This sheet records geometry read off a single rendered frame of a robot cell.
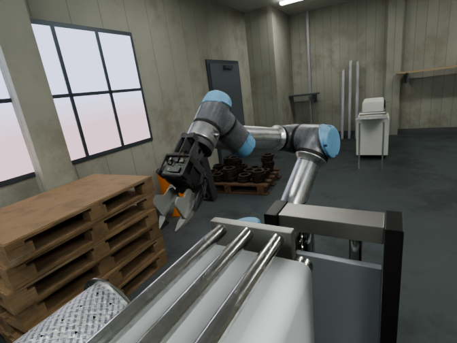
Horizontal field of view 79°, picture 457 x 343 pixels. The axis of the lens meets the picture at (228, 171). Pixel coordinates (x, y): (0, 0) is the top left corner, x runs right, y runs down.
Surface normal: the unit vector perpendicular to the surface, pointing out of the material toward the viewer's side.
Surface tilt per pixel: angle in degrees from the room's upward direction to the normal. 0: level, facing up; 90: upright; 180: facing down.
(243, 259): 0
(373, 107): 90
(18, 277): 90
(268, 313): 0
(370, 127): 90
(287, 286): 0
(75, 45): 90
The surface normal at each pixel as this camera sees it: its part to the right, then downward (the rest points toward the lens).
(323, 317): -0.49, 0.31
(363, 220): -0.12, -0.95
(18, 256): 0.89, 0.02
